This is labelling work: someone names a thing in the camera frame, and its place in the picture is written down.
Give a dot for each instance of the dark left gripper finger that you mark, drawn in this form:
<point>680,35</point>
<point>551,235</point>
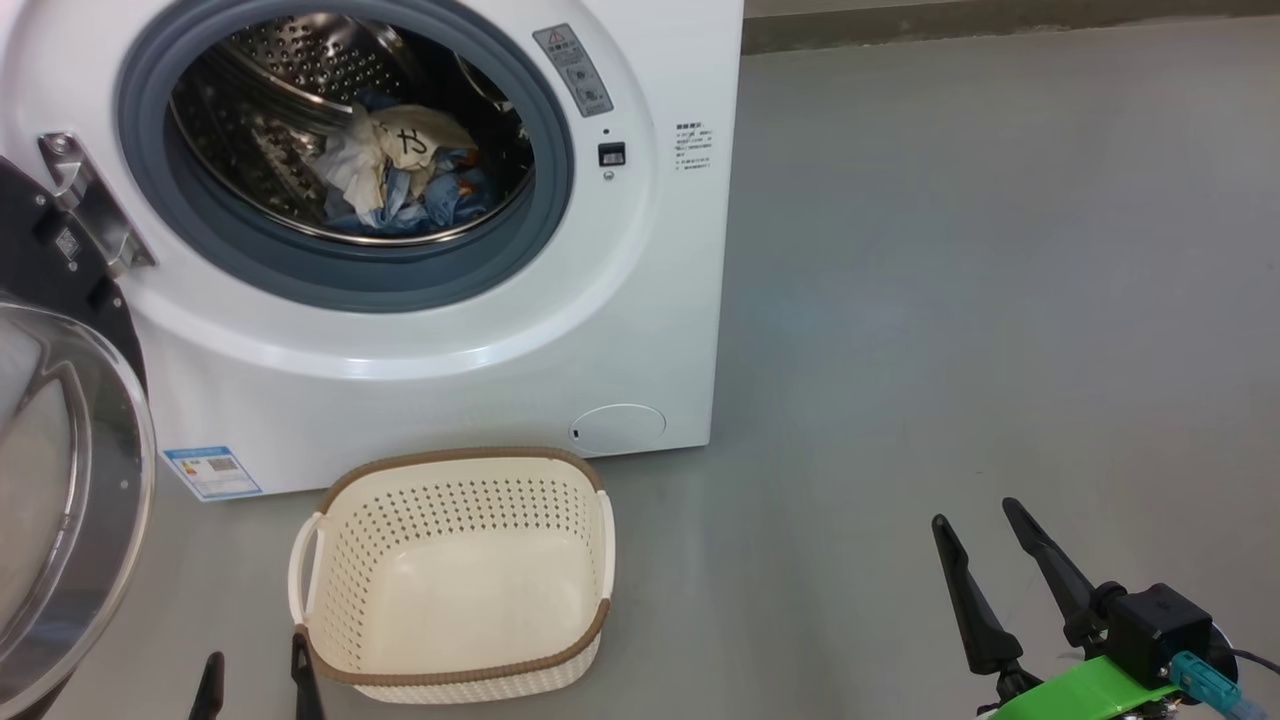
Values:
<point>305,680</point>
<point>208,690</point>

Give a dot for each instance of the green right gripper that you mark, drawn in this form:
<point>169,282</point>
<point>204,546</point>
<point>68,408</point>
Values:
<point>1080,695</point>

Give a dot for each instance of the round black glass washer door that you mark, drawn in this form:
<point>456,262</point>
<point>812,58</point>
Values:
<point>60,500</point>

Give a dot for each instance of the blue bear print garment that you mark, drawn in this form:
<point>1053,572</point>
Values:
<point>455,205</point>

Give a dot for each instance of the white front-load washing machine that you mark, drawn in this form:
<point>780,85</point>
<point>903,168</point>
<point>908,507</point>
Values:
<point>640,300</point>

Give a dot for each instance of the metal door hinge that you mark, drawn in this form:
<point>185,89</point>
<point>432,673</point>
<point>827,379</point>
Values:
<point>95,200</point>

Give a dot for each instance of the black rectangular recessed slot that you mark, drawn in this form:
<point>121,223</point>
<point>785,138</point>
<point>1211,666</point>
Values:
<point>612,154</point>

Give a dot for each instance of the cream perforated laundry basket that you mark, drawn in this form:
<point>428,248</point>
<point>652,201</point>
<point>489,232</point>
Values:
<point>450,590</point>

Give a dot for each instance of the blue energy label sticker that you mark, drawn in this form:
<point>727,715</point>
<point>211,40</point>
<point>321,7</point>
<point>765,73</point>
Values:
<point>212,472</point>

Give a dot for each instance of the round white filter cover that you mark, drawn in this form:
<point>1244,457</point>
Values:
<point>618,428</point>

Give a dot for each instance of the small printed text label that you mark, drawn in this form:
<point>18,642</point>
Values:
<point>694,147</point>

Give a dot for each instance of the grey warning sticker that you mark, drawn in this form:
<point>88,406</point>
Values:
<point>572,70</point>

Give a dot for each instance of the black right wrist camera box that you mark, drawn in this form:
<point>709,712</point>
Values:
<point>1160,630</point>

